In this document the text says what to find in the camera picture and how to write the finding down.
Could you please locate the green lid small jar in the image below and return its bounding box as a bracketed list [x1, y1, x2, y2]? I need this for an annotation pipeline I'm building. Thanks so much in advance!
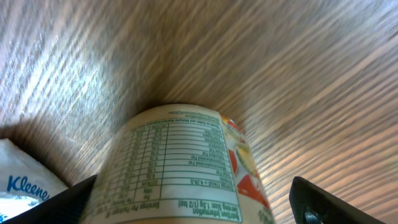
[80, 104, 274, 224]

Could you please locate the red tissue pack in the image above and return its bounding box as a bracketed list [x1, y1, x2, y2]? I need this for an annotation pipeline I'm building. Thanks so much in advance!
[1, 139, 68, 222]

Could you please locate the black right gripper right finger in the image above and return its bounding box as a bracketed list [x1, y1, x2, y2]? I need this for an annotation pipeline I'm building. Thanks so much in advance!
[289, 177, 383, 224]

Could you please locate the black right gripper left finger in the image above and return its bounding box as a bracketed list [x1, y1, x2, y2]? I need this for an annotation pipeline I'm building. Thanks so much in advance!
[3, 175, 97, 224]

